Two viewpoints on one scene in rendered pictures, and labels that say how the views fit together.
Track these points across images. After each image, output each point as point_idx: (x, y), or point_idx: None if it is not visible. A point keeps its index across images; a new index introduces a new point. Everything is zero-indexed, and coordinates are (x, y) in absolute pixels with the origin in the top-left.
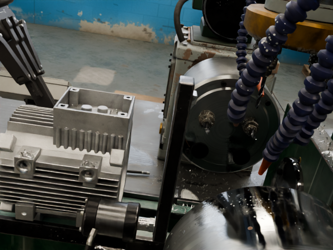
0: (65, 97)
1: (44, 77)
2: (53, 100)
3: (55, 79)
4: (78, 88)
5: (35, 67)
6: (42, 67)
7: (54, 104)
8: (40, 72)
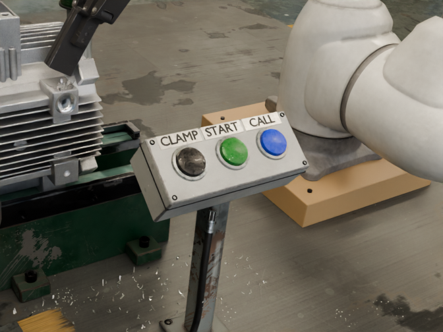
0: (2, 10)
1: (197, 128)
2: (53, 52)
3: (174, 134)
4: (2, 17)
5: (88, 0)
6: (93, 13)
7: (49, 55)
8: (78, 6)
